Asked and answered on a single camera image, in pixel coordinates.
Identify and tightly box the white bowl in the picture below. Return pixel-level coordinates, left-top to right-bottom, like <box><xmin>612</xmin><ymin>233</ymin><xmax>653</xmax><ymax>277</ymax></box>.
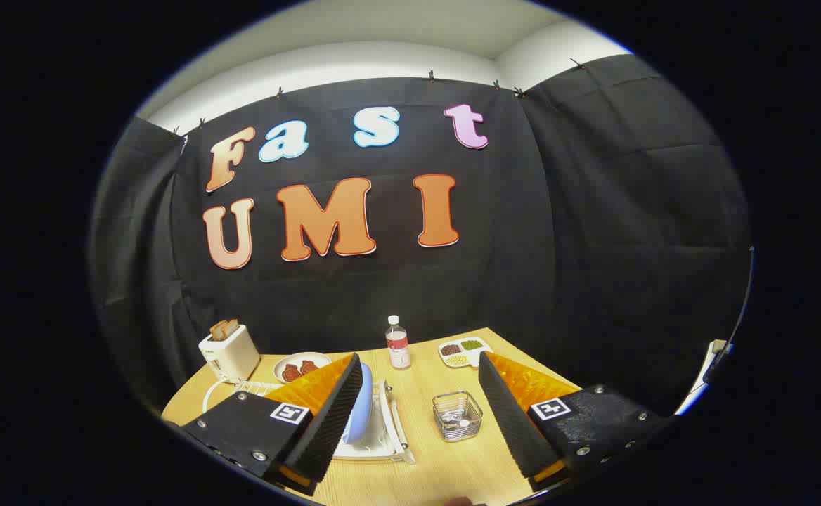
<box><xmin>273</xmin><ymin>351</ymin><xmax>332</xmax><ymax>385</ymax></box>

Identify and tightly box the white divided dish with beans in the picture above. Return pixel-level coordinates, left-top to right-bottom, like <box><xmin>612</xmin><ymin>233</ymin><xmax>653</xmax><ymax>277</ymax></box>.
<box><xmin>438</xmin><ymin>335</ymin><xmax>494</xmax><ymax>370</ymax></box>

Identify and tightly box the blue plate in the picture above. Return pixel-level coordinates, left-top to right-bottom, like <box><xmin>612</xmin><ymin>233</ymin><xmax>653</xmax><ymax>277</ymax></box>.
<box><xmin>342</xmin><ymin>363</ymin><xmax>375</xmax><ymax>445</ymax></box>

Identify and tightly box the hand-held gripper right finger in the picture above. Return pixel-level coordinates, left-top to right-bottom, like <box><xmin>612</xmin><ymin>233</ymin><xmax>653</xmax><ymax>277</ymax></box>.
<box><xmin>478</xmin><ymin>351</ymin><xmax>672</xmax><ymax>493</ymax></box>

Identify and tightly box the clear bottle with red label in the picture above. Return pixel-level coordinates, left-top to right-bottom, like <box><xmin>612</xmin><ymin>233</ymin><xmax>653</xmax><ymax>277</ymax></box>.
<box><xmin>384</xmin><ymin>314</ymin><xmax>413</xmax><ymax>371</ymax></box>

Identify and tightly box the metal wire basket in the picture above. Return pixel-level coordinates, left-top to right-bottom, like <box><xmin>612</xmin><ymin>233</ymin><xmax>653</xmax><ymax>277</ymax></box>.
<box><xmin>432</xmin><ymin>391</ymin><xmax>484</xmax><ymax>443</ymax></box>

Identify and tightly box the white framed panel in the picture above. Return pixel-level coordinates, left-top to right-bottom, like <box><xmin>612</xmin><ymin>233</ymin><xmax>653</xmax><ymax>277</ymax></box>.
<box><xmin>676</xmin><ymin>339</ymin><xmax>732</xmax><ymax>417</ymax></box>

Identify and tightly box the black backdrop cloth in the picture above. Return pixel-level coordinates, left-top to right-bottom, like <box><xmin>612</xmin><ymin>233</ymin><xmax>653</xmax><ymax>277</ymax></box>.
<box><xmin>90</xmin><ymin>54</ymin><xmax>754</xmax><ymax>424</ymax></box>

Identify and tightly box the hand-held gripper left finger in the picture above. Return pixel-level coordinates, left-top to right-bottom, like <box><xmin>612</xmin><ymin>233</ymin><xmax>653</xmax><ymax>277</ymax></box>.
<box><xmin>181</xmin><ymin>353</ymin><xmax>365</xmax><ymax>497</ymax></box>

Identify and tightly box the white toaster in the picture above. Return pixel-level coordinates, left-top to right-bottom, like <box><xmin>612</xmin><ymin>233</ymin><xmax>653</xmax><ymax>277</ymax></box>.
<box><xmin>198</xmin><ymin>325</ymin><xmax>261</xmax><ymax>384</ymax></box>

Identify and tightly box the white wire dish rack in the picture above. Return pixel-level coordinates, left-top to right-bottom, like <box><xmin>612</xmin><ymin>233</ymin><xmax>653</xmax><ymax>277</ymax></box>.
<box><xmin>202</xmin><ymin>379</ymin><xmax>417</xmax><ymax>465</ymax></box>

